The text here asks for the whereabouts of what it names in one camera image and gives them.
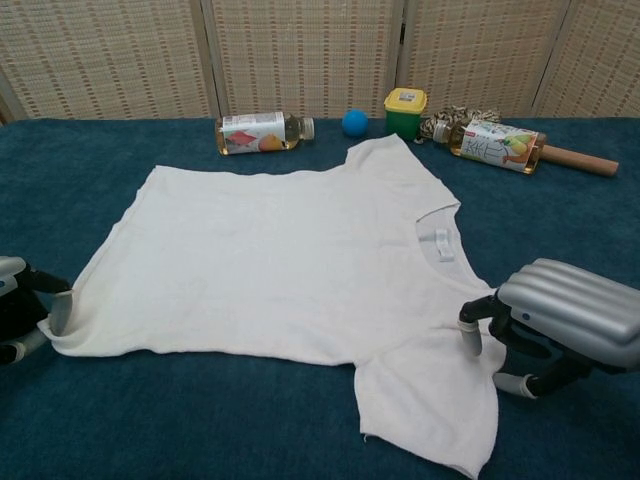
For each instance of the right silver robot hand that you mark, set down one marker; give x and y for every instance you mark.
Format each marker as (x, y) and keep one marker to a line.
(565, 305)

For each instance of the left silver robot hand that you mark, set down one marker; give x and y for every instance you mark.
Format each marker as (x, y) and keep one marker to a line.
(20, 305)

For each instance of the white T-shirt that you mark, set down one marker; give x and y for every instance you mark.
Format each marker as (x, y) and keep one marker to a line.
(275, 260)

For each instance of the wooden rolling pin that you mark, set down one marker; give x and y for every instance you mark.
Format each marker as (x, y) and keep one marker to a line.
(580, 161)

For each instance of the dark blue tablecloth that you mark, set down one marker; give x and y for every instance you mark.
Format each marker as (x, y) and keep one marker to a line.
(150, 415)

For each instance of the tea bottle with green label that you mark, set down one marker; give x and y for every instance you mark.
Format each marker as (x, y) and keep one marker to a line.
(490, 147)

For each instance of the green container with yellow lid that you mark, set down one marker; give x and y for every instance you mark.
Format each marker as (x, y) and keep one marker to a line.
(402, 122)

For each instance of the woven folding screen panel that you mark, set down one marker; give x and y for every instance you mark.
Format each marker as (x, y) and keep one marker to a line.
(480, 50)
(600, 60)
(100, 55)
(305, 55)

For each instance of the blue ball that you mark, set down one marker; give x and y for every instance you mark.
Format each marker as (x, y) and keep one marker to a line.
(355, 123)

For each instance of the tea bottle with orange label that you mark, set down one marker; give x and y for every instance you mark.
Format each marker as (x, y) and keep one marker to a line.
(250, 135)

